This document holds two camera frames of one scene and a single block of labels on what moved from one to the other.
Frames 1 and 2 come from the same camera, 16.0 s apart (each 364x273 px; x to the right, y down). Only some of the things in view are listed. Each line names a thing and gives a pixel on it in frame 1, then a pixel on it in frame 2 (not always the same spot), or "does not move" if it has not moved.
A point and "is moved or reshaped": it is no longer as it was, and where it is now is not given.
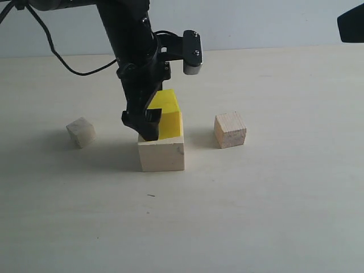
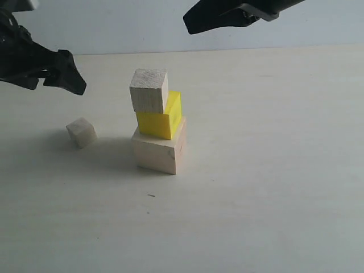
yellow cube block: [170, 122] does not move
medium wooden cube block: [230, 130] is moved or reshaped
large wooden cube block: [165, 154] is moved or reshaped
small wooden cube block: [82, 132] does not move
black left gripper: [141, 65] -> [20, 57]
